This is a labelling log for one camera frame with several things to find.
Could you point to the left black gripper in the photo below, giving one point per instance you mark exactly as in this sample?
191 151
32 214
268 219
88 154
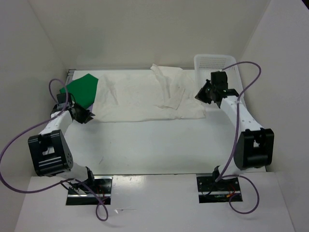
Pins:
85 117

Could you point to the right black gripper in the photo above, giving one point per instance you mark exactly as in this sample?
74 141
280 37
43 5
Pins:
201 95

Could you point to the green t shirt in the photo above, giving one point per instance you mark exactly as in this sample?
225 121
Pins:
83 90

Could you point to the white plastic basket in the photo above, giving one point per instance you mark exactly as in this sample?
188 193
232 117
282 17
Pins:
204 64

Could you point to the white t shirt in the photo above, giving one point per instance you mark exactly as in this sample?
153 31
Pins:
166 93

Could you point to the purple t shirt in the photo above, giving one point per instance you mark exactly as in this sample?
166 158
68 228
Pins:
90 108

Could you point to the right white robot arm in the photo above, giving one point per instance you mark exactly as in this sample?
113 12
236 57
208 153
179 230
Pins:
253 144

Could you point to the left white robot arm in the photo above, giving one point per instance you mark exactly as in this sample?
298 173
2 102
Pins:
50 152

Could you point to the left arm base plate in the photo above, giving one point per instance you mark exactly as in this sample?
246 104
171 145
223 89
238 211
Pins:
80 195

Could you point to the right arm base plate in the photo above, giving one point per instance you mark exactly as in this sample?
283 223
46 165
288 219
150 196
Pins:
220 192

